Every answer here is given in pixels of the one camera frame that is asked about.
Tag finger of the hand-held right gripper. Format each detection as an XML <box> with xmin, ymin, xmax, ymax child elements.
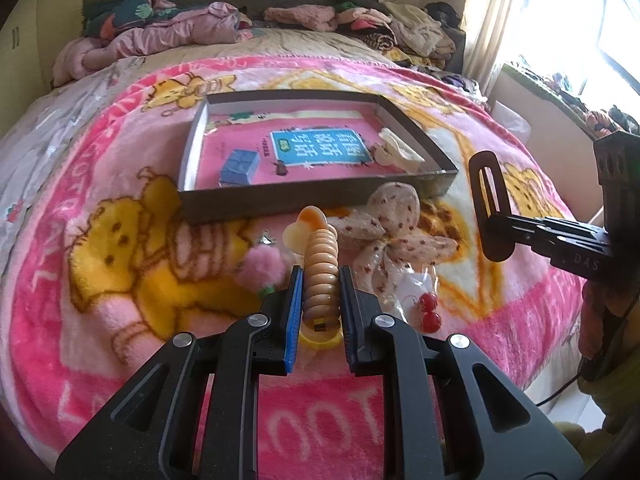
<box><xmin>530</xmin><ymin>237</ymin><xmax>611</xmax><ymax>258</ymax></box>
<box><xmin>487</xmin><ymin>215</ymin><xmax>608</xmax><ymax>241</ymax></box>

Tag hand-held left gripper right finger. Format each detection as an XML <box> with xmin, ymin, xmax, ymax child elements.
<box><xmin>339</xmin><ymin>266</ymin><xmax>586</xmax><ymax>480</ymax></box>

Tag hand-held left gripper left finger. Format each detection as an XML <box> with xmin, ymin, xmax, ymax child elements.
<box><xmin>55</xmin><ymin>266</ymin><xmax>305</xmax><ymax>480</ymax></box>

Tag yellow rings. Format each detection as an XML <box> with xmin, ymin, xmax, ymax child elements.
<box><xmin>299</xmin><ymin>327</ymin><xmax>346</xmax><ymax>351</ymax></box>

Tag beige spiral hair clip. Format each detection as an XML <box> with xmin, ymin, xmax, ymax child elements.
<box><xmin>282</xmin><ymin>206</ymin><xmax>343</xmax><ymax>333</ymax></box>

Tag pink pompom hair clip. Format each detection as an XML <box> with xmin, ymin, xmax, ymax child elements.
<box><xmin>235</xmin><ymin>232</ymin><xmax>286</xmax><ymax>296</ymax></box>

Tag dark brown oval hair clip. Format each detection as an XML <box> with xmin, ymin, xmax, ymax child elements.
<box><xmin>469</xmin><ymin>151</ymin><xmax>513</xmax><ymax>262</ymax></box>

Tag shallow cardboard box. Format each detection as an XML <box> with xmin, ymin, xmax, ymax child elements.
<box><xmin>177</xmin><ymin>91</ymin><xmax>460</xmax><ymax>226</ymax></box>

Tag floral fabric bow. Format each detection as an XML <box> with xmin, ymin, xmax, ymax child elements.
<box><xmin>330</xmin><ymin>182</ymin><xmax>458</xmax><ymax>306</ymax></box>

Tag person's right hand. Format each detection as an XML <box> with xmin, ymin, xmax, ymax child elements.
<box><xmin>580</xmin><ymin>282</ymin><xmax>613</xmax><ymax>361</ymax></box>

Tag white plastic bag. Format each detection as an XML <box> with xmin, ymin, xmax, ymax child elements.
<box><xmin>492</xmin><ymin>102</ymin><xmax>531</xmax><ymax>141</ymax></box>

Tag clutter on window sill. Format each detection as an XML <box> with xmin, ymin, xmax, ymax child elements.
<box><xmin>500</xmin><ymin>62</ymin><xmax>640</xmax><ymax>136</ymax></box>

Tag pink printed blanket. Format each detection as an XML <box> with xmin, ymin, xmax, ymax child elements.
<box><xmin>10</xmin><ymin>55</ymin><xmax>586</xmax><ymax>480</ymax></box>

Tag person's yellow clothing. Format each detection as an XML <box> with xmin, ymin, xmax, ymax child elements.
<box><xmin>565</xmin><ymin>350</ymin><xmax>640</xmax><ymax>466</ymax></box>

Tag small blue box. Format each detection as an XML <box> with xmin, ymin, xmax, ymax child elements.
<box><xmin>220</xmin><ymin>150</ymin><xmax>262</xmax><ymax>186</ymax></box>

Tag cream hair claw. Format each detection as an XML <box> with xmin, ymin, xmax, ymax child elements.
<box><xmin>372</xmin><ymin>129</ymin><xmax>426</xmax><ymax>172</ymax></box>

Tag window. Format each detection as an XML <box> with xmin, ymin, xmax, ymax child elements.
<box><xmin>500</xmin><ymin>0</ymin><xmax>640</xmax><ymax>91</ymax></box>

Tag cream curtain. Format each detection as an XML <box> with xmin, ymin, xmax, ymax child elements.
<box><xmin>462</xmin><ymin>0</ymin><xmax>526</xmax><ymax>101</ymax></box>

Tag pile of clothes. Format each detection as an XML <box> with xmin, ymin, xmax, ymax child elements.
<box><xmin>262</xmin><ymin>0</ymin><xmax>466</xmax><ymax>68</ymax></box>

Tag beige bedspread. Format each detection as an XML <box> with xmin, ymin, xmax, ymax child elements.
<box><xmin>115</xmin><ymin>27</ymin><xmax>396</xmax><ymax>76</ymax></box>

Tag grey white bed sheet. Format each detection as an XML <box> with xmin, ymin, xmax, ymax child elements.
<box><xmin>0</xmin><ymin>55</ymin><xmax>151</xmax><ymax>281</ymax></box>

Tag pink quilt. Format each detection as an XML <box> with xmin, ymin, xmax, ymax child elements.
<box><xmin>52</xmin><ymin>2</ymin><xmax>251</xmax><ymax>86</ymax></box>

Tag dark floral blanket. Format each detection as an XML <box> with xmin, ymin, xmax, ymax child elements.
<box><xmin>82</xmin><ymin>0</ymin><xmax>176</xmax><ymax>38</ymax></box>

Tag cream wardrobe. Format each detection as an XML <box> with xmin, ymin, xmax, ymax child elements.
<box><xmin>0</xmin><ymin>0</ymin><xmax>86</xmax><ymax>111</ymax></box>

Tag black cable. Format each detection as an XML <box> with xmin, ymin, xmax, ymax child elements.
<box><xmin>537</xmin><ymin>370</ymin><xmax>586</xmax><ymax>408</ymax></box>

